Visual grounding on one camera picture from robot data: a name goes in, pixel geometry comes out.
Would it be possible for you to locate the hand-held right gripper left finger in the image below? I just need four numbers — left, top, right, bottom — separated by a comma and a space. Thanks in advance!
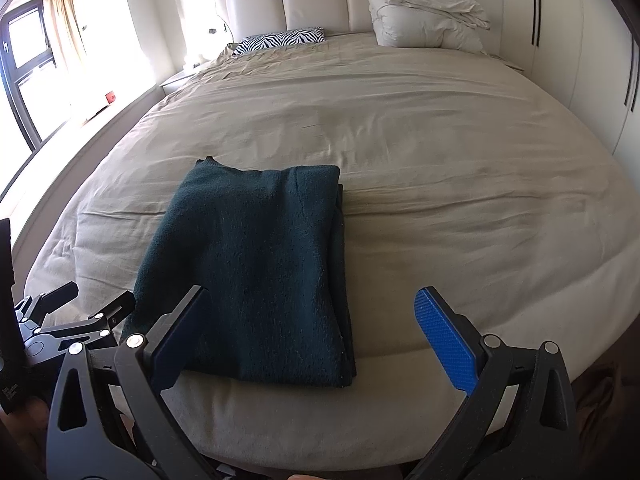
46, 285, 221, 473

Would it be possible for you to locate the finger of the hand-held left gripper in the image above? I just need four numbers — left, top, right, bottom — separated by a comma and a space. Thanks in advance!
24, 290, 137, 362
14, 281, 81, 328

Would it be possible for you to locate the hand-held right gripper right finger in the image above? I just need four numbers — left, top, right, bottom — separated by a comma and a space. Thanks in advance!
404, 287, 582, 480

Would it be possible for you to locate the dark teal knit sweater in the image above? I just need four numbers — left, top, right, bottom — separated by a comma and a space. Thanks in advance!
120, 156, 359, 390

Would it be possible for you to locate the white window sill bench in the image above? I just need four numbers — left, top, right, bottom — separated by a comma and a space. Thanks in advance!
0, 82, 168, 206

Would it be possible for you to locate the bed with beige sheet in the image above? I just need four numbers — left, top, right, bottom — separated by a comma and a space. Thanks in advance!
10, 32, 640, 467

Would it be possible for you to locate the beige curtain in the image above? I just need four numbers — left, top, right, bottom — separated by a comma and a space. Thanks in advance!
42, 0, 87, 70

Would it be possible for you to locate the zebra print pillow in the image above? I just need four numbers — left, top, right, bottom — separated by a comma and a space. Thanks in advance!
231, 27, 326, 57

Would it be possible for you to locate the folded white duvet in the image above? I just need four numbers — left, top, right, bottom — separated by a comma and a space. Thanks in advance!
367, 0, 494, 56

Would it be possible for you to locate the white wardrobe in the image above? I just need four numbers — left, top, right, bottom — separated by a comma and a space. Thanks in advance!
500, 0, 640, 161

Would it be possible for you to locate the cream padded headboard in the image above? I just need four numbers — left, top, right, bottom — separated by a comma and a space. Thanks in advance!
213, 0, 463, 45

